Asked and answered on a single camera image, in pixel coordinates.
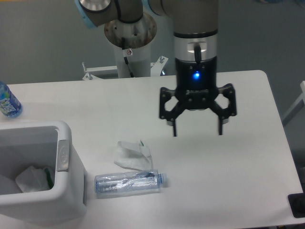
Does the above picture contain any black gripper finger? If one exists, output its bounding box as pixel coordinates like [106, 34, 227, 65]
[209, 83, 237, 135]
[159, 87, 191, 137]

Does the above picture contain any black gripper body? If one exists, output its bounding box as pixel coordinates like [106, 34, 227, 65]
[174, 57, 219, 110]

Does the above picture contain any white plastic trash can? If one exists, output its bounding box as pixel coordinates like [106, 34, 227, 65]
[0, 121, 86, 223]

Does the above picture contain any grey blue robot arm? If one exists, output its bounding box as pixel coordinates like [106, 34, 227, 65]
[75, 0, 237, 134]

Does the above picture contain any crumpled white plastic wrapper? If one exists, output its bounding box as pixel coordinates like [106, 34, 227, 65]
[113, 140, 153, 170]

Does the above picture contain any clear empty plastic bottle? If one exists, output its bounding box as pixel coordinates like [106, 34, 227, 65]
[94, 169, 169, 198]

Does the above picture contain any black object at edge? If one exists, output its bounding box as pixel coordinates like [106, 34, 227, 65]
[288, 193, 305, 219]

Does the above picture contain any blue labelled drink bottle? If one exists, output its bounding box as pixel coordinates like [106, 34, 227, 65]
[0, 82, 23, 118]

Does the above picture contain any white tissue in bin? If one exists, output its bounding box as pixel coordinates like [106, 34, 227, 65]
[0, 166, 55, 195]

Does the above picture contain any white metal base bracket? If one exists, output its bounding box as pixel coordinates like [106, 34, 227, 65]
[82, 56, 169, 81]

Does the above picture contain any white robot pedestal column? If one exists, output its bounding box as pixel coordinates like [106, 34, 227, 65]
[113, 44, 151, 78]

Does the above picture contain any black cable on pedestal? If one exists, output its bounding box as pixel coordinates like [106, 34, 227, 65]
[121, 37, 134, 78]

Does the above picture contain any white frame at right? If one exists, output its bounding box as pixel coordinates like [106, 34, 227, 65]
[282, 81, 305, 126]

